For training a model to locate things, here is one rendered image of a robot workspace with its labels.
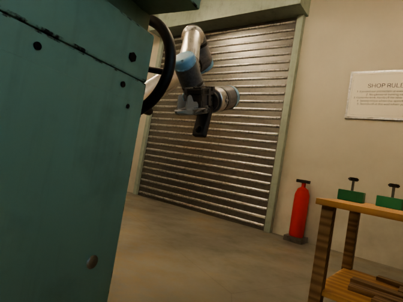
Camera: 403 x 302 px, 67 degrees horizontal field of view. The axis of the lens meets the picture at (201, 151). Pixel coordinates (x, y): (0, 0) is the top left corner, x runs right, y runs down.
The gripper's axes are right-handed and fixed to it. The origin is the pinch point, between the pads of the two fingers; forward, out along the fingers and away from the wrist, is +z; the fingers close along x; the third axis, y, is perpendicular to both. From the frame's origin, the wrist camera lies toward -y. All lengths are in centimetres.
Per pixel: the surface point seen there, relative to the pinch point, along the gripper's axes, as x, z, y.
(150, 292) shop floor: -24, -9, -80
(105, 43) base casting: 15.4, 40.5, 17.1
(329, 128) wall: 10, -245, -46
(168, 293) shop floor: -18, -14, -82
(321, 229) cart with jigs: 38, -41, -48
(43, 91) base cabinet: 16, 52, 11
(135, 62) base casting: 15.2, 34.1, 14.5
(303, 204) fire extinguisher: -1, -204, -114
